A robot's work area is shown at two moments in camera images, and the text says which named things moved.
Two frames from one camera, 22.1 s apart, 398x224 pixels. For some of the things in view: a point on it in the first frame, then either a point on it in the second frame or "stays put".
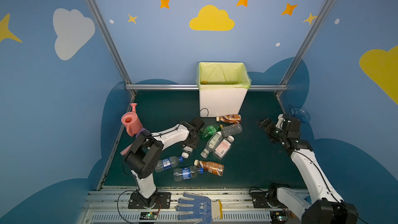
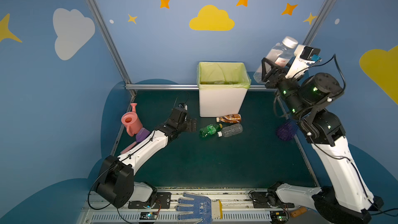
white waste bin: x=215 y=103 stays put
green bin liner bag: x=210 y=74 stays put
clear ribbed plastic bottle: x=231 y=129 stays put
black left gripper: x=193 y=138 -> x=190 y=125
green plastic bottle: x=210 y=130 stays put
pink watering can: x=131 y=121 stays put
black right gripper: x=271 y=128 -> x=273 y=78
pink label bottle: x=223 y=148 -> x=281 y=55
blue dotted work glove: x=203 y=208 stays put
